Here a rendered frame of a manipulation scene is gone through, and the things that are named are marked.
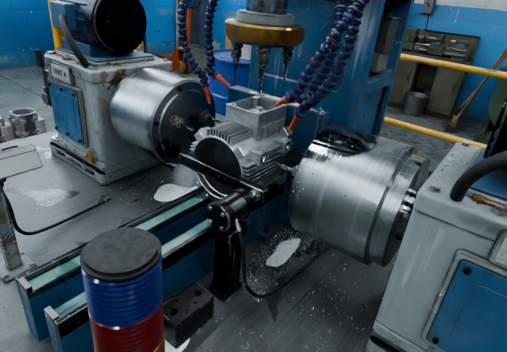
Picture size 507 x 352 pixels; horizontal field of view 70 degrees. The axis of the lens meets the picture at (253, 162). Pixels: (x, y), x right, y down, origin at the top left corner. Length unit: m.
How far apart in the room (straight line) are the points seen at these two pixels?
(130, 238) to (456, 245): 0.46
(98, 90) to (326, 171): 0.70
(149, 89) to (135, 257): 0.75
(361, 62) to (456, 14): 4.92
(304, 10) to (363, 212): 0.58
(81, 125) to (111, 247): 0.93
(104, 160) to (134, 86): 0.27
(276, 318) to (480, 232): 0.43
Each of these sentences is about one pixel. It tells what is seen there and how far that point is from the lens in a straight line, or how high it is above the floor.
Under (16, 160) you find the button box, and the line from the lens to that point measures 0.85.
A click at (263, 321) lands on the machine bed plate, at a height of 0.80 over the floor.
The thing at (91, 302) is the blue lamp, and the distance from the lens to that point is 0.32.
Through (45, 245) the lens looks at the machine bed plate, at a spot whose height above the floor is 0.80.
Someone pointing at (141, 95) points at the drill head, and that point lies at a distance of 1.01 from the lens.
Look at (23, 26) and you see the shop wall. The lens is 6.52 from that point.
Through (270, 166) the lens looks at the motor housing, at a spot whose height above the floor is 1.02.
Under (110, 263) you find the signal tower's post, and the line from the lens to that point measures 0.30.
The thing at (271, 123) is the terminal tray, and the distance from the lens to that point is 0.89.
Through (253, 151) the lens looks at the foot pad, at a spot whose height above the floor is 1.07.
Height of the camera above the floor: 1.41
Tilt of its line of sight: 26 degrees down
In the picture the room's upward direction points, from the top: 5 degrees clockwise
